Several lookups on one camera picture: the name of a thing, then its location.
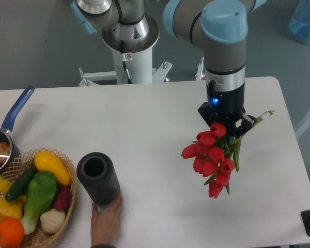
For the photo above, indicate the blue transparent container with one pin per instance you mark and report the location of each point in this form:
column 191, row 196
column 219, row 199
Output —
column 299, row 25

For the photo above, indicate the dark grey ribbed vase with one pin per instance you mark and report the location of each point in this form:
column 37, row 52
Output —
column 96, row 173

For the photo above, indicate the orange fruit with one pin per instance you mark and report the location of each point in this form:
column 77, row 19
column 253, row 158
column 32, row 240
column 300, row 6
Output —
column 11, row 232

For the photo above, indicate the dark green cucumber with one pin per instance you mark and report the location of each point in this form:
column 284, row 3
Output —
column 20, row 185

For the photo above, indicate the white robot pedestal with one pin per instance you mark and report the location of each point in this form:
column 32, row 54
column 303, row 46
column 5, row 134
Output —
column 132, row 52

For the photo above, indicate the small yellow banana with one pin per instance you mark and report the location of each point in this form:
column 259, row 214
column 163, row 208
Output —
column 5, row 185

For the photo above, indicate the person's bare hand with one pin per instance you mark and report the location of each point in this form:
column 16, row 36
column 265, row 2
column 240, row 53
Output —
column 105, row 226

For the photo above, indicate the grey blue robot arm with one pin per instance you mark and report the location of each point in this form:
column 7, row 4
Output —
column 218, row 28

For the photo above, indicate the green leafy cabbage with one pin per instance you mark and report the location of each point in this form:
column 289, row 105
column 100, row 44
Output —
column 40, row 194

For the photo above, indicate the purple red radish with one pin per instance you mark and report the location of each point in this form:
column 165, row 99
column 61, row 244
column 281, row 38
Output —
column 63, row 198

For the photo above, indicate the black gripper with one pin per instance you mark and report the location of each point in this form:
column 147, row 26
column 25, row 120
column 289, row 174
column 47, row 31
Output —
column 227, row 107

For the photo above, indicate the blue handled saucepan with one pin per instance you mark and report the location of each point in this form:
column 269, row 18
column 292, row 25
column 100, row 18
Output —
column 8, row 124

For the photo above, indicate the red tulip bouquet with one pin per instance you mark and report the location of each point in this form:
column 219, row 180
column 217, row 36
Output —
column 216, row 155

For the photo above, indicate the brown bread roll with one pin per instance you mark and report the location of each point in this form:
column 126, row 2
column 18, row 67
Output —
column 4, row 152

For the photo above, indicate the white garlic bulb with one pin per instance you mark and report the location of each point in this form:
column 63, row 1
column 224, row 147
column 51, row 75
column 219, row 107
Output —
column 52, row 220

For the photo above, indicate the woven wicker basket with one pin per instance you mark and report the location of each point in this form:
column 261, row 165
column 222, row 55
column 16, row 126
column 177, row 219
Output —
column 40, row 237

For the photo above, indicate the yellow bell pepper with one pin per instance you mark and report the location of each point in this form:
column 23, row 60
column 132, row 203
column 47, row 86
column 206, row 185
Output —
column 11, row 209

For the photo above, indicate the yellow squash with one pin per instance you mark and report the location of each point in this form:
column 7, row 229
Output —
column 47, row 161

